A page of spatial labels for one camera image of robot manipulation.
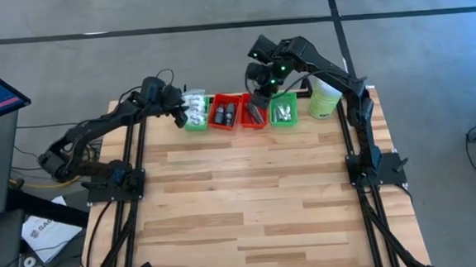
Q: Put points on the silver plastic-wrapped packet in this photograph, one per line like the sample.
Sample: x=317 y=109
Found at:
x=288 y=111
x=280 y=113

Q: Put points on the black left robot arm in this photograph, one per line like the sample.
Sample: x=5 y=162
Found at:
x=97 y=129

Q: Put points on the white printed booklet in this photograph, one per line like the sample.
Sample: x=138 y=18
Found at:
x=49 y=234

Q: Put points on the black aluminium table frame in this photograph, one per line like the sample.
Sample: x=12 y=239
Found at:
x=138 y=156

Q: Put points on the green plastic basket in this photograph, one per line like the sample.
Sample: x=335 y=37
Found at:
x=285 y=124
x=196 y=127

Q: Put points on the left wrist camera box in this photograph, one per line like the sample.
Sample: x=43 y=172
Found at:
x=152 y=88

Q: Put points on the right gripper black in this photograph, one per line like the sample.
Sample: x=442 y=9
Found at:
x=278 y=75

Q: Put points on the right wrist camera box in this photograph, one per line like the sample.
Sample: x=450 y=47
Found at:
x=256 y=73

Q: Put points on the red plastic basket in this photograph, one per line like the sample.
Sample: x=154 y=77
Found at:
x=217 y=127
x=246 y=124

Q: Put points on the white tape roll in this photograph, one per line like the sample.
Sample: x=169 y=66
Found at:
x=30 y=262

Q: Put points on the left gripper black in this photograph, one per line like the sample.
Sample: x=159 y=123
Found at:
x=169 y=98

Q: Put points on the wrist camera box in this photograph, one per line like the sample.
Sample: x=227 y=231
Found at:
x=256 y=73
x=152 y=88

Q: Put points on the black shelf board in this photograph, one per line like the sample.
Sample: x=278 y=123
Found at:
x=48 y=209

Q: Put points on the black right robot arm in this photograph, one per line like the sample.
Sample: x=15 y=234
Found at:
x=342 y=85

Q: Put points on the disinfecting wipes canister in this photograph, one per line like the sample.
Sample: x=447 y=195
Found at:
x=323 y=101

